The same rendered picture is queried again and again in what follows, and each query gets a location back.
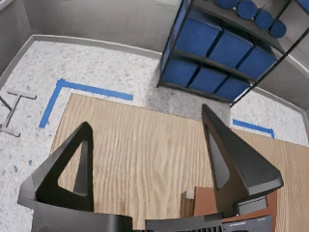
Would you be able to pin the brown wooden stand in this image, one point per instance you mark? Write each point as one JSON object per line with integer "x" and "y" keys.
{"x": 204, "y": 204}

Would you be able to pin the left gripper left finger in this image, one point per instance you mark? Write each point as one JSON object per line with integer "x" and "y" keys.
{"x": 42, "y": 184}

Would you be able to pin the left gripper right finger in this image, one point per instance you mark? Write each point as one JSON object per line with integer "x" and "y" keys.
{"x": 252, "y": 176}

